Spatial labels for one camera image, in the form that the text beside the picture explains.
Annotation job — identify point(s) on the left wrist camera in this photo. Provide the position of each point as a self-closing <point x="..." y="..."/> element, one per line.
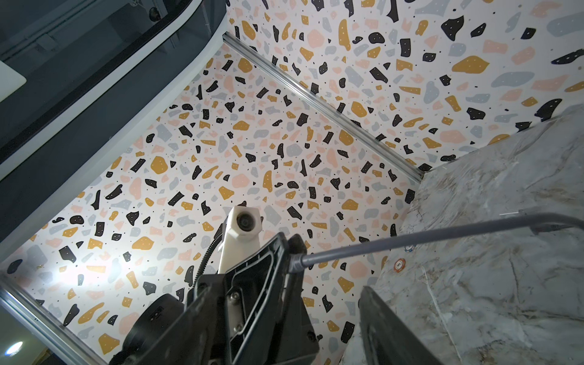
<point x="242" y="228"/>

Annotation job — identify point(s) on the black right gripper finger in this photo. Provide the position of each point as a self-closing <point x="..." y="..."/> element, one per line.
<point x="386" y="339"/>

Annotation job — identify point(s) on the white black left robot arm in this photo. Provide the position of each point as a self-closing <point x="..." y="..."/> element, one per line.
<point x="253" y="314"/>

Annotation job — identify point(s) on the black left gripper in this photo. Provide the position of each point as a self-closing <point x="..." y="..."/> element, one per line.
<point x="253" y="314"/>

